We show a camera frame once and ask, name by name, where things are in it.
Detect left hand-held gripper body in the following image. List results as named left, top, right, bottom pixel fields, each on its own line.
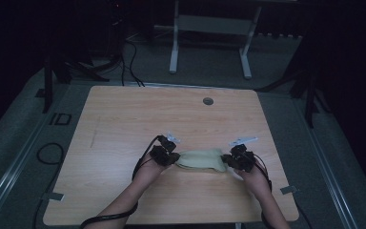
left=149, top=132, right=182, bottom=167

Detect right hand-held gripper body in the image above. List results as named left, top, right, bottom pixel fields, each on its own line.
left=228, top=135, right=259, bottom=174

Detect person's left hand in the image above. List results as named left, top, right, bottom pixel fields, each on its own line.
left=136, top=157, right=170, bottom=184

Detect person's right hand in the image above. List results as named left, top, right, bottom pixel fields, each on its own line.
left=234, top=162, right=270, bottom=196

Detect grey tape piece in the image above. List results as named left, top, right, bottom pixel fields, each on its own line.
left=47, top=192, right=66, bottom=202
left=279, top=185, right=299, bottom=196

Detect black metal stand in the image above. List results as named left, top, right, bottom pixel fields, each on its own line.
left=255, top=60, right=332, bottom=129
left=35, top=52, right=111, bottom=115

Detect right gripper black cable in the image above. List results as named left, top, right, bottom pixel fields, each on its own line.
left=252, top=153, right=275, bottom=229

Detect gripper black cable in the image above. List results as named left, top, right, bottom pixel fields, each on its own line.
left=252, top=153, right=275, bottom=229
left=79, top=135, right=162, bottom=229

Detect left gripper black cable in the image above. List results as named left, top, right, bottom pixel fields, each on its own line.
left=79, top=135, right=162, bottom=229

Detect metal floor rail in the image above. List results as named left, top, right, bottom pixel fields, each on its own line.
left=0, top=111, right=56, bottom=229
left=290, top=94, right=360, bottom=229

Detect black floor cable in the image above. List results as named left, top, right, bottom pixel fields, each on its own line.
left=120, top=38, right=146, bottom=88

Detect white metal table frame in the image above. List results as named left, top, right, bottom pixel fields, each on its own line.
left=169, top=0, right=263, bottom=80

